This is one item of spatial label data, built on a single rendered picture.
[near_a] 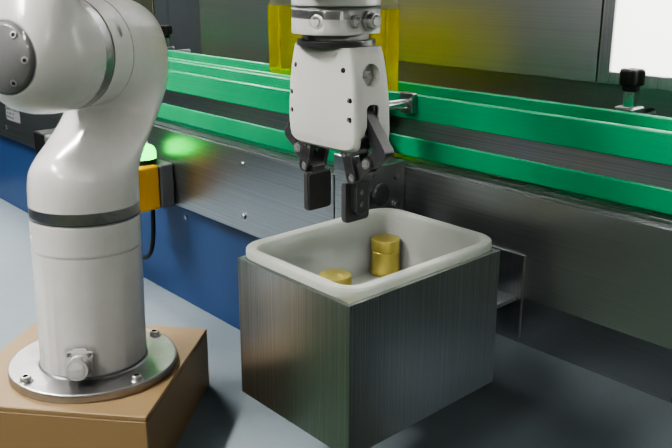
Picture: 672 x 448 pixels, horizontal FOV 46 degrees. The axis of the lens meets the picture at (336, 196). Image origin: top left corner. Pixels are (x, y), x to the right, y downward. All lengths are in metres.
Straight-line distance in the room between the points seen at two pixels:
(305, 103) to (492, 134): 0.26
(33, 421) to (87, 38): 0.40
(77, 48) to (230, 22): 0.84
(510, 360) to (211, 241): 0.49
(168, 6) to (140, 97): 2.79
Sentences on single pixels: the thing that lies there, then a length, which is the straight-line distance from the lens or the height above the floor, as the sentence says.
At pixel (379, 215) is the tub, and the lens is 0.94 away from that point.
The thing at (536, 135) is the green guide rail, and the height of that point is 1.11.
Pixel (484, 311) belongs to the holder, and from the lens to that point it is 0.87.
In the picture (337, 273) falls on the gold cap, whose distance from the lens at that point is 0.82.
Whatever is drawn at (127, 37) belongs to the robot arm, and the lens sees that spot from 0.88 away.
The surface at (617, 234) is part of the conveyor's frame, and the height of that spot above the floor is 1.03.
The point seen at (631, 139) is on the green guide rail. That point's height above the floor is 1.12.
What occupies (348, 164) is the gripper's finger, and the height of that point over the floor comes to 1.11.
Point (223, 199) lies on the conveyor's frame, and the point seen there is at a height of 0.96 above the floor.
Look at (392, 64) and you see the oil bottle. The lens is 1.10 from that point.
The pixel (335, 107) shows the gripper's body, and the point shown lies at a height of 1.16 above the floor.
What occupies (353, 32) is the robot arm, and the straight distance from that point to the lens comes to 0.73.
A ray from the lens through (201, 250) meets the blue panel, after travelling 1.29.
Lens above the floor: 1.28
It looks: 16 degrees down
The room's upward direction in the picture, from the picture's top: straight up
